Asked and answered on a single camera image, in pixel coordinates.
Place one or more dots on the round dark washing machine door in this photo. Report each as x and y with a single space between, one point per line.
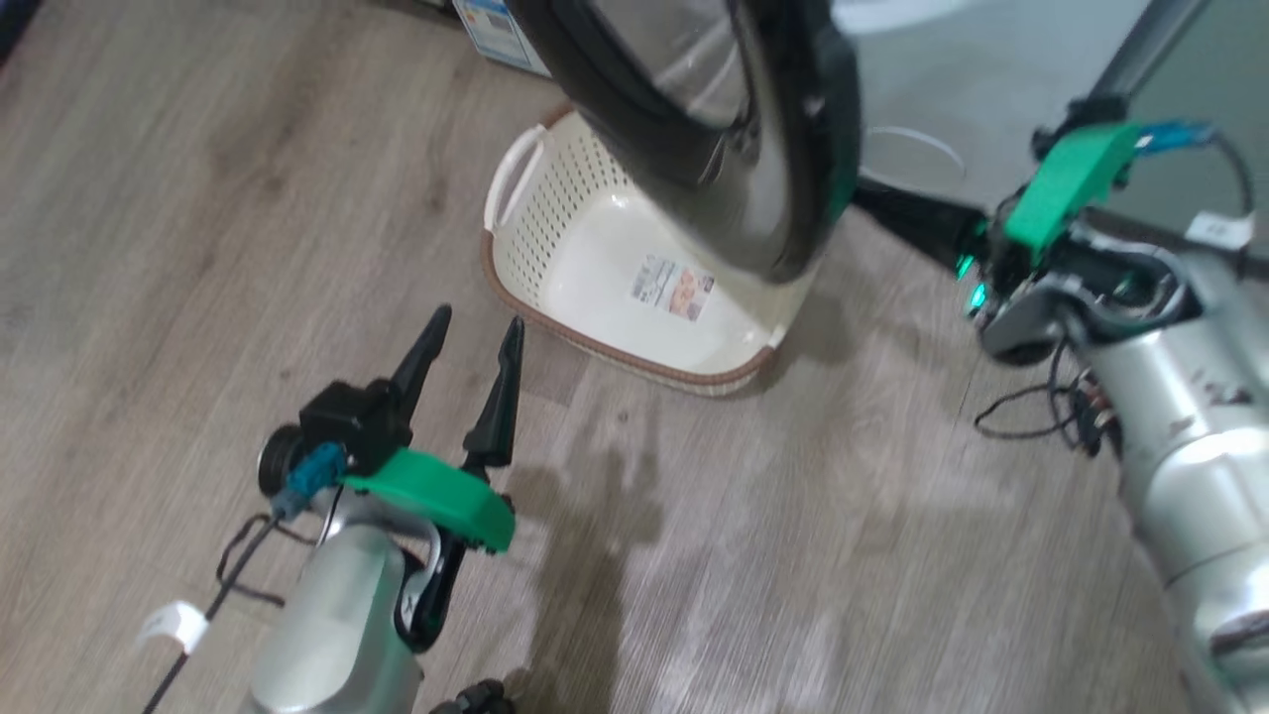
773 198

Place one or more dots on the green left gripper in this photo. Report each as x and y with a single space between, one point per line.
436 491

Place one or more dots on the pale green cabinet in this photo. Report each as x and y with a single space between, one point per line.
1229 69

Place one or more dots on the printed basket sticker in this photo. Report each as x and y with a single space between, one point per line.
674 288

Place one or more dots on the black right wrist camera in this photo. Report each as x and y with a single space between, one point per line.
1076 111

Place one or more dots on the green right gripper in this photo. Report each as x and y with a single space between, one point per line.
1066 188

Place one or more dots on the white washing machine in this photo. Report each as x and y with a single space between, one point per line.
922 89

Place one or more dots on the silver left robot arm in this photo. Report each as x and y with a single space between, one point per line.
337 615

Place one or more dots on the cream perforated laundry basket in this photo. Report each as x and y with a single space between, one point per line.
595 258

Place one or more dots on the round filter cover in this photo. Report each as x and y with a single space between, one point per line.
912 159

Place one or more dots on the blue white energy label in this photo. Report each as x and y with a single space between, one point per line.
496 35

